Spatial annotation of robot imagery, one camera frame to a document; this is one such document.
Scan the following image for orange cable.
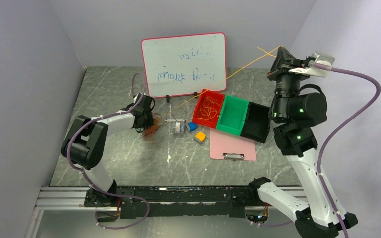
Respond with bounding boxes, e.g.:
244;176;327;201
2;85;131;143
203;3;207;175
142;115;165;142

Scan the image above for pink clipboard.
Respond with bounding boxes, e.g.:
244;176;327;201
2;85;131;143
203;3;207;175
209;128;257;161

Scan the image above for yellow eraser block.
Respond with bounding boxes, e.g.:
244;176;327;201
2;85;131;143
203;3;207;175
193;131;207;144

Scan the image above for clear tape roll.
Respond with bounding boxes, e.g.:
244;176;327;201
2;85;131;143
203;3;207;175
173;121;186;134

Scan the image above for aluminium rail frame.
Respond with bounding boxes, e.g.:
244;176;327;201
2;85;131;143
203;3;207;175
24;186;334;238

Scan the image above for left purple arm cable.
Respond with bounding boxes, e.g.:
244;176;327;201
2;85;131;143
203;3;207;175
66;72;151;230

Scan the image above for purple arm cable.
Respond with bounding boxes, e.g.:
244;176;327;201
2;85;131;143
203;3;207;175
66;72;151;230
250;62;381;238

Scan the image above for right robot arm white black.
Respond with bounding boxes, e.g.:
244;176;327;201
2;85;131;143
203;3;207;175
248;46;358;238

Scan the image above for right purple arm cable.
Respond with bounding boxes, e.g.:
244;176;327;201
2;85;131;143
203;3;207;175
250;62;381;238

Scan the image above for green plastic bin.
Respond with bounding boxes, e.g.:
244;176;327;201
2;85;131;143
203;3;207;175
216;95;249;136

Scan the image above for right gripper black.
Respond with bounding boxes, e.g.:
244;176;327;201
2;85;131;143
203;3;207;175
267;46;313;120

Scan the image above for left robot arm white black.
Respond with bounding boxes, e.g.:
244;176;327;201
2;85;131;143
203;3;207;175
61;93;155;206

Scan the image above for blue eraser block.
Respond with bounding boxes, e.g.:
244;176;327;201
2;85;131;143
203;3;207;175
186;122;198;132

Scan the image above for yellow cable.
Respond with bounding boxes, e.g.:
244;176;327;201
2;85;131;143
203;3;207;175
197;98;222;120
166;45;283;116

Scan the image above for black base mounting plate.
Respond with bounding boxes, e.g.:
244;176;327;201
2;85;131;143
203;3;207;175
83;185;265;219

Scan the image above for whiteboard with pink frame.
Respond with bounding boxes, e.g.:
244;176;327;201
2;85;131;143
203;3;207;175
141;32;227;98

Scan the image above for black plastic bin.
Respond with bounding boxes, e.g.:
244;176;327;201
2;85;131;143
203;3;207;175
240;102;270;143

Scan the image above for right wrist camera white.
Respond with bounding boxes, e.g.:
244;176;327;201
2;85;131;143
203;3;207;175
289;52;335;78

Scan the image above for red plastic bin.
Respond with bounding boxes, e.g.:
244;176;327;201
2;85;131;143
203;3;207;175
192;89;226;129

